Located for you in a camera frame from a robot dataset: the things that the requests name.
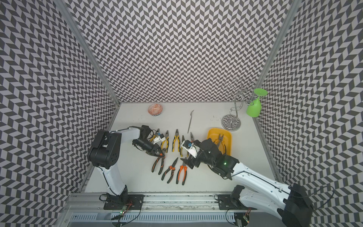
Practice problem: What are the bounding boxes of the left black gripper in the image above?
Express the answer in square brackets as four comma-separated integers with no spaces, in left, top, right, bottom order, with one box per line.
[134,138,165,158]

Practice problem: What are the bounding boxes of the yellow combination pliers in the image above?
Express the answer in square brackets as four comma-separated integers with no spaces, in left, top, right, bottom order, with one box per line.
[149,129,160,141]

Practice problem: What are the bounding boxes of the yellow black pliers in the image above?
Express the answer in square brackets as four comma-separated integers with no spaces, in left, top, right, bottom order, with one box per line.
[172,129,180,152]
[179,136,185,158]
[161,130,169,154]

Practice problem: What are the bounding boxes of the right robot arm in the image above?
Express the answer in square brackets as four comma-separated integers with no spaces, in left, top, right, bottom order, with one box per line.
[181,139,314,227]

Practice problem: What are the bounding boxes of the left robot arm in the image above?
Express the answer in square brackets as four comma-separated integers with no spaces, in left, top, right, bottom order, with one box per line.
[88,125,166,204]

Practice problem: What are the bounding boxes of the yellow plastic storage box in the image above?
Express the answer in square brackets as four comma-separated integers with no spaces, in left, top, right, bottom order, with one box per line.
[207,128,232,155]

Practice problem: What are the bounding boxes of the grey open-jaw pliers in box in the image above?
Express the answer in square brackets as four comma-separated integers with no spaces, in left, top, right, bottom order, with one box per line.
[216,134,224,147]

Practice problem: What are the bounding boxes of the orange patterned small bowl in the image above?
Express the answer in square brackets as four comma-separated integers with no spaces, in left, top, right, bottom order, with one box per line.
[147,104,163,116]

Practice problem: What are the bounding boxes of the silver metal fork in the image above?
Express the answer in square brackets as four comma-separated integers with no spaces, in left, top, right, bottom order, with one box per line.
[187,110,194,133]

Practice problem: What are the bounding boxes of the green plastic goblet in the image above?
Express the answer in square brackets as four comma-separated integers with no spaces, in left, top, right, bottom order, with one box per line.
[246,88,268,118]

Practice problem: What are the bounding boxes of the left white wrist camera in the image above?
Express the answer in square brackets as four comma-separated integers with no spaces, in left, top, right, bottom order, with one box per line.
[153,133,165,144]

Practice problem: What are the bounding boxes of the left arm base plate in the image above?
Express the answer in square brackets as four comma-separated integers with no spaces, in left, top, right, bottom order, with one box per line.
[104,194,145,211]

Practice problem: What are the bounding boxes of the chrome wire cup stand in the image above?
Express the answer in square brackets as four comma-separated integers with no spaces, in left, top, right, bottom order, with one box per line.
[221,78,257,131]

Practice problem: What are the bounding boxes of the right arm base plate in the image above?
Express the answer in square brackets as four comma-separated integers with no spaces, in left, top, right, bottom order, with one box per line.
[216,185,248,211]

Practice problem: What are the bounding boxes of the aluminium front rail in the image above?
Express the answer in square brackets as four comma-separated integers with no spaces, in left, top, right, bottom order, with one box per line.
[60,192,301,213]

